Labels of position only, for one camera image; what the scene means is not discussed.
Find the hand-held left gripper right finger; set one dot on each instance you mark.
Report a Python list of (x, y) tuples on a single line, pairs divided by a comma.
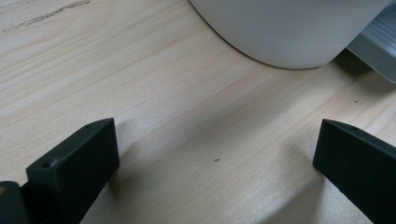
[(358, 161)]

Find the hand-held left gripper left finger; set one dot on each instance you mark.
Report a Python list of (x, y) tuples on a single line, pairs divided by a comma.
[(73, 168)]

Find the grey metal rail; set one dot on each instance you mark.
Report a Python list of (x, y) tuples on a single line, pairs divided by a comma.
[(378, 43)]

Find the white round container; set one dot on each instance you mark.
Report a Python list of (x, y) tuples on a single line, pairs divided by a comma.
[(289, 31)]

